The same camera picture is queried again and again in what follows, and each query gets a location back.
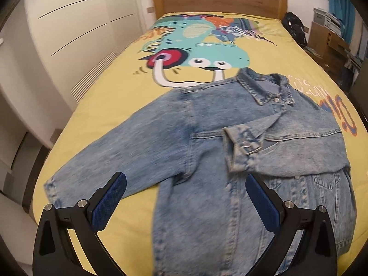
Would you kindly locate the teal curtain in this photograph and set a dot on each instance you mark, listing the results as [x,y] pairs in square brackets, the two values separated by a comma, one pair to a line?
[342,3]

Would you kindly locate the blue denim jacket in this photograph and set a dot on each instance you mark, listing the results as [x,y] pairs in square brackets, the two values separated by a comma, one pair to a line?
[201,126]

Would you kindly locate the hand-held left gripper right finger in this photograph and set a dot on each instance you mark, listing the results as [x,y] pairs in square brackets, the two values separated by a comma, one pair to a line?
[263,204]

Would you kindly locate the yellow printed bedspread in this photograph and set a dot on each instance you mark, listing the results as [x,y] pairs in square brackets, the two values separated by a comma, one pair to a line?
[115,92]

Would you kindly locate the black backpack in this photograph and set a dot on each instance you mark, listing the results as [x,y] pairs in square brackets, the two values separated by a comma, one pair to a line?
[294,27]

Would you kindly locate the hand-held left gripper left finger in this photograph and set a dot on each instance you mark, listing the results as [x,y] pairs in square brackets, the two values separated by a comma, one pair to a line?
[110,201]

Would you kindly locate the white wardrobe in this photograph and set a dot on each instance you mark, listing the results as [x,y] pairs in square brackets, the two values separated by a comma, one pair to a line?
[72,20]

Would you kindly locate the wooden headboard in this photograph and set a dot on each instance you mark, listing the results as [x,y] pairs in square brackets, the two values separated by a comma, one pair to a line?
[218,0]

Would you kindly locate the white slatted grille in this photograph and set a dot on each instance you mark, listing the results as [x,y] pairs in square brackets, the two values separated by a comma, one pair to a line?
[92,76]

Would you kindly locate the wooden desk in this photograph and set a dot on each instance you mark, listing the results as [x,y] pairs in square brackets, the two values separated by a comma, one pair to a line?
[325,46]

